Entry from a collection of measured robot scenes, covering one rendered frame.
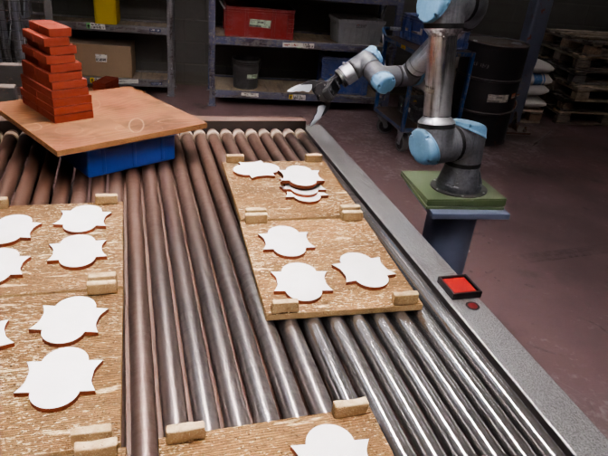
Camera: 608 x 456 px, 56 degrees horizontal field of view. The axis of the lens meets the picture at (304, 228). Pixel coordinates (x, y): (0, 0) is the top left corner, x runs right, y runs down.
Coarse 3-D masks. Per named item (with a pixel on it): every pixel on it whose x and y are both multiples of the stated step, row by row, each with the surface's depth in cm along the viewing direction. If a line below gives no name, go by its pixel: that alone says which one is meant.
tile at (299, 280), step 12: (288, 264) 132; (300, 264) 132; (276, 276) 127; (288, 276) 128; (300, 276) 128; (312, 276) 128; (324, 276) 129; (276, 288) 123; (288, 288) 124; (300, 288) 124; (312, 288) 124; (324, 288) 125; (300, 300) 120; (312, 300) 121
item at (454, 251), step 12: (432, 216) 181; (444, 216) 182; (456, 216) 183; (468, 216) 184; (480, 216) 184; (492, 216) 185; (504, 216) 186; (432, 228) 196; (444, 228) 192; (456, 228) 191; (468, 228) 192; (432, 240) 197; (444, 240) 194; (456, 240) 194; (468, 240) 196; (444, 252) 196; (456, 252) 196; (456, 264) 199
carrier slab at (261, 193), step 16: (240, 176) 177; (320, 176) 182; (240, 192) 167; (256, 192) 168; (272, 192) 169; (336, 192) 173; (240, 208) 157; (272, 208) 159; (288, 208) 160; (304, 208) 161; (320, 208) 162; (336, 208) 163
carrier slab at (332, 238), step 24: (312, 240) 145; (336, 240) 146; (360, 240) 148; (264, 264) 133; (312, 264) 135; (384, 264) 138; (264, 288) 124; (336, 288) 127; (360, 288) 128; (408, 288) 130; (264, 312) 118; (288, 312) 117; (312, 312) 119; (336, 312) 120; (360, 312) 122
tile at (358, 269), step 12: (348, 252) 139; (336, 264) 134; (348, 264) 134; (360, 264) 135; (372, 264) 135; (348, 276) 130; (360, 276) 130; (372, 276) 131; (384, 276) 131; (372, 288) 127; (384, 288) 128
